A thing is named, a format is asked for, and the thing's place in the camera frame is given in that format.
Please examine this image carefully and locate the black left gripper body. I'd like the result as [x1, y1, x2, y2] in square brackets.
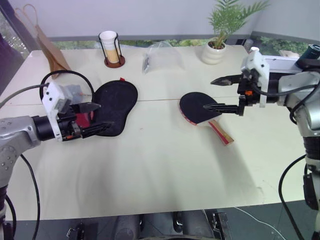
[58, 103, 85, 142]

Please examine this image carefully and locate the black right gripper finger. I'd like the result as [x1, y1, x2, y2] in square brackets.
[203, 95, 247, 117]
[210, 73, 243, 87]

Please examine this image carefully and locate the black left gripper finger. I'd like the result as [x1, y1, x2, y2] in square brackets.
[74, 101, 102, 115]
[80, 121, 116, 139]

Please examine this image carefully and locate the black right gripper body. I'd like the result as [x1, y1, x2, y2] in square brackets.
[237, 69, 261, 108]

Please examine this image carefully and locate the black red paddle case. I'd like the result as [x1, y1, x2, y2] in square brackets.
[75, 77, 139, 138]

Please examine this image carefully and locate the table tennis paddle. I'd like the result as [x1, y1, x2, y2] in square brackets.
[179, 91, 235, 147]

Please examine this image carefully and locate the potted palm in white pot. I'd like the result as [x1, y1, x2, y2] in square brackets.
[201, 0, 271, 66]

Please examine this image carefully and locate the white window ledge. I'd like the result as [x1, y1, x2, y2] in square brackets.
[263, 55, 302, 74]

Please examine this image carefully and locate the paper cup in holder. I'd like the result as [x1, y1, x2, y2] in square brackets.
[98, 32, 126, 69]

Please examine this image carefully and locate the white paper cup stack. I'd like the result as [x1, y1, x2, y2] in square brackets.
[99, 30, 120, 64]

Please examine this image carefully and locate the brown paper bag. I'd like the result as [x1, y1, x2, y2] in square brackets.
[14, 4, 72, 73]

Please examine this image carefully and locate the clear plastic bag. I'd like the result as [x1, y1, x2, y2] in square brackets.
[141, 41, 186, 75]

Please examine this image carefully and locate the dark cylindrical bottle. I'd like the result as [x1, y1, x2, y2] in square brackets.
[296, 44, 320, 69]

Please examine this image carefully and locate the dark rounded shape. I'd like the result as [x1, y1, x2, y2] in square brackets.
[113, 212, 145, 240]

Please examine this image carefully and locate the black metal latch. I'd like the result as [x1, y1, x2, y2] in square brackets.
[211, 211, 229, 240]
[66, 221, 87, 240]

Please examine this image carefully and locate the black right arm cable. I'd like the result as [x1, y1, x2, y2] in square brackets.
[250, 79, 320, 240]

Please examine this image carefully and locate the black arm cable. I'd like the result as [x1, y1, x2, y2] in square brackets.
[4, 70, 96, 240]
[250, 79, 320, 240]

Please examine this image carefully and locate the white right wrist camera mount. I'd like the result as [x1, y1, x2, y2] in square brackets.
[240, 47, 271, 109]

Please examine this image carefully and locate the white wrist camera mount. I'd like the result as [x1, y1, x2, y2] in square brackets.
[240, 47, 271, 109]
[41, 81, 84, 142]

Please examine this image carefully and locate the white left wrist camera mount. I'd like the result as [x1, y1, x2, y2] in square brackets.
[41, 81, 84, 142]

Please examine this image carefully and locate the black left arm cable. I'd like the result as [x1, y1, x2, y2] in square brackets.
[4, 70, 96, 240]

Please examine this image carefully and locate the grey cable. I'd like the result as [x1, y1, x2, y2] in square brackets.
[0, 84, 49, 109]

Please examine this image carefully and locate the thin white floor cable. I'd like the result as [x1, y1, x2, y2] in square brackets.
[232, 205, 287, 240]

